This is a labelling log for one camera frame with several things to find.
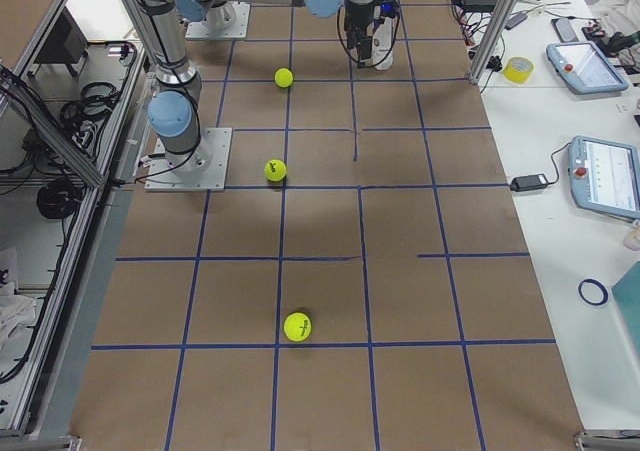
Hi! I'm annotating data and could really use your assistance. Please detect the aluminium frame post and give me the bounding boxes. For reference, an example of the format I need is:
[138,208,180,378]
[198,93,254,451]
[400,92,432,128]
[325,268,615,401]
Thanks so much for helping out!
[467,0,518,85]

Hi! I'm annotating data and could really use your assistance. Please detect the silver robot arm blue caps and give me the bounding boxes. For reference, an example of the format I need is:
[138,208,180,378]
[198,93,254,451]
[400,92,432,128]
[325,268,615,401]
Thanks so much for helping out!
[129,0,376,173]

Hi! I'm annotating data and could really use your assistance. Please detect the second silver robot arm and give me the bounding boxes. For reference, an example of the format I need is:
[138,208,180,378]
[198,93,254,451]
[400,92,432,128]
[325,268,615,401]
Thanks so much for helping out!
[175,0,236,31]

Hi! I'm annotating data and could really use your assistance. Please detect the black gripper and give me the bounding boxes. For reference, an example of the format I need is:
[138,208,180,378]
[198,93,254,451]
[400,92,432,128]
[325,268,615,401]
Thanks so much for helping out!
[344,0,375,68]

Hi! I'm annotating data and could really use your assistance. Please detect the teal box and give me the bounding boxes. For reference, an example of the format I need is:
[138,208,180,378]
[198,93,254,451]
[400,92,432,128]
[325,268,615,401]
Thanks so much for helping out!
[612,262,639,368]

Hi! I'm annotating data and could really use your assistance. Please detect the grey usb hub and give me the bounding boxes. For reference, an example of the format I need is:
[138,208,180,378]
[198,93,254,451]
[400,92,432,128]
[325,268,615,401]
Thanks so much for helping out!
[505,12,528,30]

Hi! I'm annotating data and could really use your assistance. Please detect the teach pendant tablet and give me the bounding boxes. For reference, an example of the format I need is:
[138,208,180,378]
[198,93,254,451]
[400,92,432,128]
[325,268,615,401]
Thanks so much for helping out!
[568,136,639,220]
[546,41,628,94]

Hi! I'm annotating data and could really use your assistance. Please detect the tennis ball at edge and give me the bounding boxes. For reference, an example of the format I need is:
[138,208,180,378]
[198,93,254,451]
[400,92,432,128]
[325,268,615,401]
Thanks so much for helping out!
[274,67,294,89]

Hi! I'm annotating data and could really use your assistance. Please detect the clear Wilson tennis ball can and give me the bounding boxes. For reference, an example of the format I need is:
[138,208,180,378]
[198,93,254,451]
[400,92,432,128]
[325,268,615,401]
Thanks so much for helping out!
[371,16,395,71]

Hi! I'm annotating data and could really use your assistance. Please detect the Head tennis ball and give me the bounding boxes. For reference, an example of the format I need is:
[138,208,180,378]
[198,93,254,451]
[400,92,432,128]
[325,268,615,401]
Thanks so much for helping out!
[264,159,287,183]

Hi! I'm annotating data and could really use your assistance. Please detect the Wilson 3 tennis ball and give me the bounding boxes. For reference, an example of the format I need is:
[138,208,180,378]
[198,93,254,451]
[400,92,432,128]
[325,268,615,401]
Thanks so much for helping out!
[283,311,312,343]

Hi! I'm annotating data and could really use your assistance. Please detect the yellow tape roll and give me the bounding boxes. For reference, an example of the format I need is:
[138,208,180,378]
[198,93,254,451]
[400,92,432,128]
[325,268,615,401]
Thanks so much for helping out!
[503,56,534,84]

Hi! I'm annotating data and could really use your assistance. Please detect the blue tape ring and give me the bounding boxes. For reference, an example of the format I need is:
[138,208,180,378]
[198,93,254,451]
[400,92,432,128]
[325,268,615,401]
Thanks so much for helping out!
[577,278,609,306]

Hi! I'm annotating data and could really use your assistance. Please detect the black power adapter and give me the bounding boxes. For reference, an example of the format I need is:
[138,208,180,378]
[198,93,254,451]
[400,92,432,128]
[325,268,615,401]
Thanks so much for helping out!
[509,173,549,192]

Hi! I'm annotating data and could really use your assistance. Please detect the near teach pendant tablet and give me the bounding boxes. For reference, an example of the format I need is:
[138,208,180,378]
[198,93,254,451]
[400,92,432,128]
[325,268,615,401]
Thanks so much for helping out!
[568,136,639,220]

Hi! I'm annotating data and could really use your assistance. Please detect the far teach pendant tablet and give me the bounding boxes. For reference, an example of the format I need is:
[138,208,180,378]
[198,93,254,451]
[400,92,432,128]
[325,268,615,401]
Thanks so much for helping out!
[546,41,628,94]

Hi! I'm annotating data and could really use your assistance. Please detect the black smartphone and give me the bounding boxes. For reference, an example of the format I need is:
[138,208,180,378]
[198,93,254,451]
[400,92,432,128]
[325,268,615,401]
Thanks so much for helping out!
[551,18,579,43]

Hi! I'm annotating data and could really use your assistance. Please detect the white crumpled cloth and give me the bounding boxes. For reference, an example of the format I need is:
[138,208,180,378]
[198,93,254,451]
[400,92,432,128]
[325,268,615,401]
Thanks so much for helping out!
[0,248,39,352]

